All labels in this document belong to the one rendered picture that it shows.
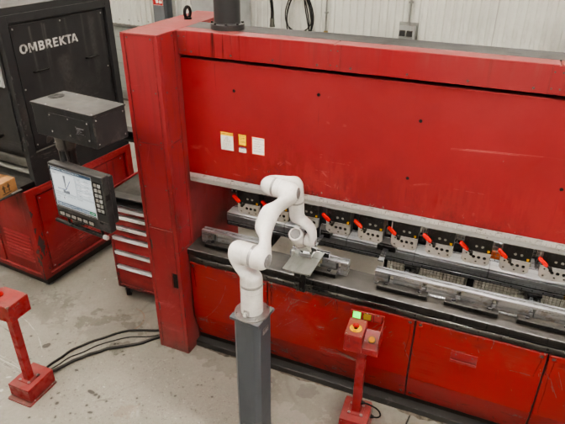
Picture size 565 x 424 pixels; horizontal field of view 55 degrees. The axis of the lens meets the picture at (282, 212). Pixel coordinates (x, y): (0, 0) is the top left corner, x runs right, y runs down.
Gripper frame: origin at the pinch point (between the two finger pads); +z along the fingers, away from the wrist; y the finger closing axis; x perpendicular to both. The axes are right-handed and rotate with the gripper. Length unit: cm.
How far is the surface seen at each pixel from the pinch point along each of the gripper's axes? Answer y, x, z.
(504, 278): -117, -18, 26
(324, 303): -16.2, 26.0, 18.1
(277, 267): 18.1, 12.7, 8.8
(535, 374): -143, 33, 26
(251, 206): 39.1, -16.3, -15.0
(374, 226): -40.6, -18.8, -17.4
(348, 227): -25.1, -15.9, -14.5
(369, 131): -33, -57, -61
